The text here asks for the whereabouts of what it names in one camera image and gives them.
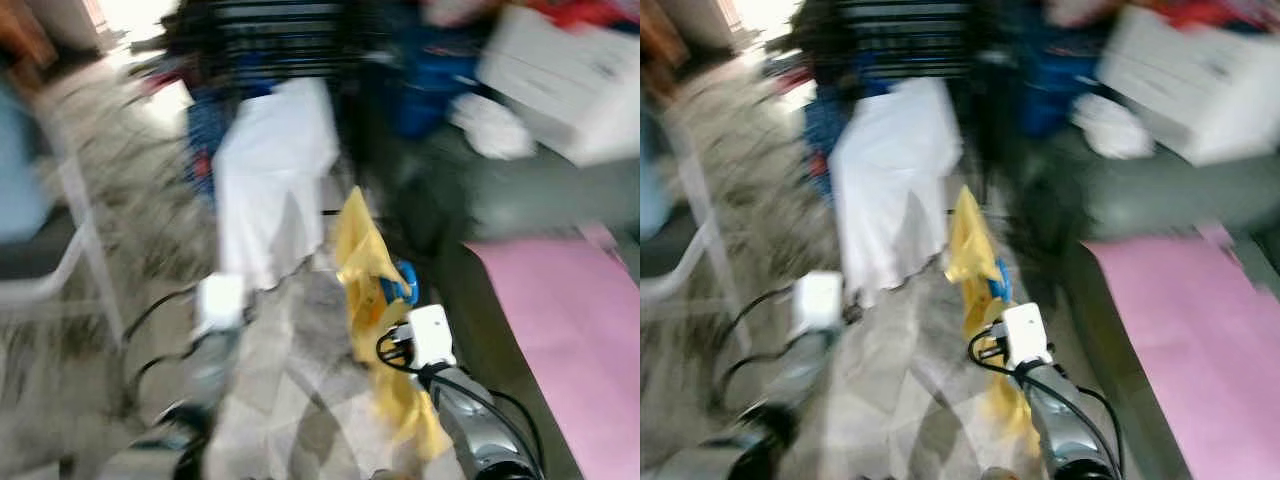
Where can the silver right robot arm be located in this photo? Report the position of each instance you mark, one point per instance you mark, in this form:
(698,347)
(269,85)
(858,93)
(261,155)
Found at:
(480,425)
(1075,425)

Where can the blue hard-shell suitcase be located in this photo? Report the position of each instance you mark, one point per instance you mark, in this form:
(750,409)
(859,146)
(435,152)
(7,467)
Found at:
(430,80)
(1050,80)

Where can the white box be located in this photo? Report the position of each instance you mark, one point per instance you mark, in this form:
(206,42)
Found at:
(565,85)
(1190,85)

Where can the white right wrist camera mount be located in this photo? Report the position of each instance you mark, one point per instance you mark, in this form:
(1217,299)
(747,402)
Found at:
(1025,335)
(432,335)

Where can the yellow shirt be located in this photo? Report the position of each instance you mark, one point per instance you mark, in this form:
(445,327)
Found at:
(975,260)
(370,270)

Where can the grey-green sofa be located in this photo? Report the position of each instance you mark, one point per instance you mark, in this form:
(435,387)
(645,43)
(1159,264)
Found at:
(1170,190)
(540,190)

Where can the blue plaid shirt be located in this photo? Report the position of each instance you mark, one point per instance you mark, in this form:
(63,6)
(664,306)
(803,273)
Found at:
(825,130)
(205,130)

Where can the black clothes drying rack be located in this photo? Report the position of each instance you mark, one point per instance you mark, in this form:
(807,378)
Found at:
(905,40)
(290,40)

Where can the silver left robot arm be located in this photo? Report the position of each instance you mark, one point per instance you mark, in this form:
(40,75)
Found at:
(190,400)
(790,400)

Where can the blue plastic hanger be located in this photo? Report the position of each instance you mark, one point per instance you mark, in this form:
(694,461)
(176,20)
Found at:
(405,283)
(1002,280)

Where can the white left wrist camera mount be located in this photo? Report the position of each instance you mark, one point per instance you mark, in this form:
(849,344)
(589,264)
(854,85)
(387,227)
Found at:
(220,303)
(818,300)

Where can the white crumpled cloth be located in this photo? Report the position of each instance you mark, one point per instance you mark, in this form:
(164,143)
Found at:
(1110,125)
(490,125)

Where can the white shirt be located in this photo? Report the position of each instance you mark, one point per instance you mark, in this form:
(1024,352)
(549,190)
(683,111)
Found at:
(270,180)
(890,180)

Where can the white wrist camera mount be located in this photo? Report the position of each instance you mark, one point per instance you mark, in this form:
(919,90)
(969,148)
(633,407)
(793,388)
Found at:
(1025,335)
(220,303)
(818,300)
(432,335)

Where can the pink mat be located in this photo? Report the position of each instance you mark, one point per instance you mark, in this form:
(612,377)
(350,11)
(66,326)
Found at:
(1200,340)
(575,330)

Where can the white grey folding chair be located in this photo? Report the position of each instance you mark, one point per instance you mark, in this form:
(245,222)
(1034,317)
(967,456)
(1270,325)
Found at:
(60,250)
(685,250)

